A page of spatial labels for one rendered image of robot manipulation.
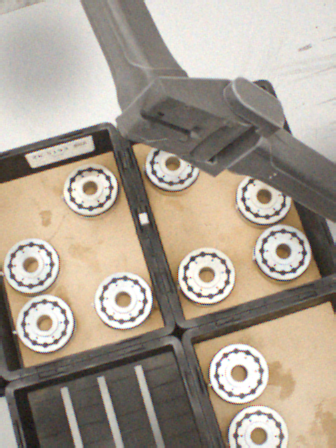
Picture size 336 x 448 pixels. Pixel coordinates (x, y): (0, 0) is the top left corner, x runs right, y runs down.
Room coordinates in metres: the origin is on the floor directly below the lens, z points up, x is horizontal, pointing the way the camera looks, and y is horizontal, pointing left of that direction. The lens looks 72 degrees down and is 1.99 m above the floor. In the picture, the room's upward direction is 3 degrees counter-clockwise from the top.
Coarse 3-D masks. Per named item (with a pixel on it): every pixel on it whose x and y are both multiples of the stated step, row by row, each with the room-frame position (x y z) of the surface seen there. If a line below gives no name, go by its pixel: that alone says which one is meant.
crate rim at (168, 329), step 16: (96, 128) 0.51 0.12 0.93; (112, 128) 0.51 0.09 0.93; (32, 144) 0.49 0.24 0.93; (48, 144) 0.49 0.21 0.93; (112, 144) 0.48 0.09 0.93; (0, 160) 0.46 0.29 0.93; (128, 176) 0.42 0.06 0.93; (128, 192) 0.39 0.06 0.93; (144, 240) 0.30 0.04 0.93; (160, 288) 0.22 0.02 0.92; (160, 304) 0.19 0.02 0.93; (0, 336) 0.15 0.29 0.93; (144, 336) 0.14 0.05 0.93; (160, 336) 0.14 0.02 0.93; (0, 352) 0.12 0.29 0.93; (80, 352) 0.11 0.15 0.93; (96, 352) 0.11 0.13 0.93; (0, 368) 0.09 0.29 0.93; (32, 368) 0.09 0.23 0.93; (48, 368) 0.09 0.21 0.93
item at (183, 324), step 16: (288, 128) 0.49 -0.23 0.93; (128, 144) 0.48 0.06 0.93; (128, 160) 0.45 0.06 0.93; (144, 192) 0.38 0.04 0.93; (144, 208) 0.36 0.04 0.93; (320, 224) 0.31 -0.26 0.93; (160, 256) 0.27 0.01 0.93; (160, 272) 0.24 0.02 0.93; (304, 288) 0.20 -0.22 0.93; (176, 304) 0.19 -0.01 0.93; (240, 304) 0.18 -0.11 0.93; (256, 304) 0.18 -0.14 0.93; (176, 320) 0.16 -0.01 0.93; (192, 320) 0.16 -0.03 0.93; (208, 320) 0.16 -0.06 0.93
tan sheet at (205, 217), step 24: (144, 144) 0.52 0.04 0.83; (168, 168) 0.47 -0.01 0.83; (192, 192) 0.42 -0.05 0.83; (216, 192) 0.41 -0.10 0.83; (168, 216) 0.37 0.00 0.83; (192, 216) 0.37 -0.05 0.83; (216, 216) 0.37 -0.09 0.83; (288, 216) 0.36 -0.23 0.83; (168, 240) 0.32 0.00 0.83; (192, 240) 0.32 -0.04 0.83; (216, 240) 0.32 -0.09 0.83; (240, 240) 0.32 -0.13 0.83; (168, 264) 0.28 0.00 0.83; (240, 264) 0.27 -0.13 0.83; (312, 264) 0.26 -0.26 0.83; (240, 288) 0.23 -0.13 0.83; (264, 288) 0.22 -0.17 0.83; (288, 288) 0.22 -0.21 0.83; (192, 312) 0.19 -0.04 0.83
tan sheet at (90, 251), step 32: (96, 160) 0.49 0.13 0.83; (0, 192) 0.44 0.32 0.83; (32, 192) 0.43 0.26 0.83; (0, 224) 0.37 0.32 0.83; (32, 224) 0.37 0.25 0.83; (64, 224) 0.37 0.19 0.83; (96, 224) 0.36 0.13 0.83; (128, 224) 0.36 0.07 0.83; (0, 256) 0.31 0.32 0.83; (64, 256) 0.30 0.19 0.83; (96, 256) 0.30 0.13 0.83; (128, 256) 0.30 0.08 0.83; (64, 288) 0.24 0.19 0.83; (96, 288) 0.24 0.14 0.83; (96, 320) 0.18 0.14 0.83; (160, 320) 0.18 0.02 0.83; (32, 352) 0.13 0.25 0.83; (64, 352) 0.13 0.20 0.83
